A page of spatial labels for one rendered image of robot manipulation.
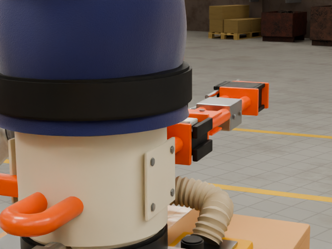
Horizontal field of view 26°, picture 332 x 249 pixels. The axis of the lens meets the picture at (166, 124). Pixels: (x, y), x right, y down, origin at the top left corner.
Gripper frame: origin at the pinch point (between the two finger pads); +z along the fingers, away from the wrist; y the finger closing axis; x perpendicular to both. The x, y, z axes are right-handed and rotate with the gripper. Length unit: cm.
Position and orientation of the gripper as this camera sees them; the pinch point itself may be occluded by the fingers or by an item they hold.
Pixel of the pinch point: (173, 135)
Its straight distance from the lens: 105.6
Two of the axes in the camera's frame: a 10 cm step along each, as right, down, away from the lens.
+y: 0.0, 9.8, 2.0
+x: -3.8, 1.8, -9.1
